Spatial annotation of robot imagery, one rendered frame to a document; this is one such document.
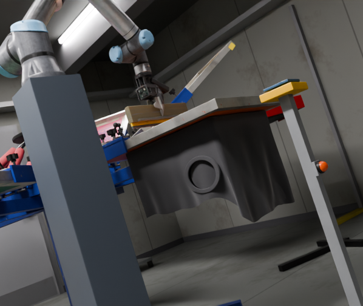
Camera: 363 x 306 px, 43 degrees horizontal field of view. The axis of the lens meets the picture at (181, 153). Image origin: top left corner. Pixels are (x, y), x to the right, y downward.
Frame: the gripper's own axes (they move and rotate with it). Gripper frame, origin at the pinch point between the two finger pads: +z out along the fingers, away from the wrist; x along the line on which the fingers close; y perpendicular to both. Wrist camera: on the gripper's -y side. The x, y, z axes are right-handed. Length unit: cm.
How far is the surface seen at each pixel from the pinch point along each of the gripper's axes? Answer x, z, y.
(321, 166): 72, 44, 13
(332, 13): 5, -85, -291
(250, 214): 40, 54, 15
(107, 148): -8.5, 10.3, 30.2
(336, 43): -1, -56, -293
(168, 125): 26.4, 12.3, 29.0
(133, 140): 6.8, 11.9, 29.0
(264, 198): 41, 50, 3
